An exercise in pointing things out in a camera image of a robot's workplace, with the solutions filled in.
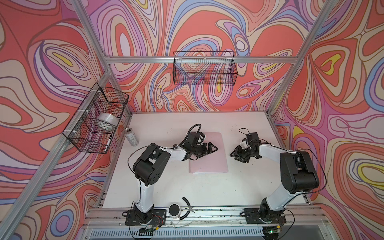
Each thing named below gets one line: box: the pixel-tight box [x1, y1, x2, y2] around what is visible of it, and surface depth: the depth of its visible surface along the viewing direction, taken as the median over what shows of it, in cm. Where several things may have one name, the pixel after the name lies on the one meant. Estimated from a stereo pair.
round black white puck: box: [168, 203, 181, 218], surface depth 73 cm
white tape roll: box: [96, 112, 119, 131], surface depth 74 cm
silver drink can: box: [124, 127, 140, 147], surface depth 93 cm
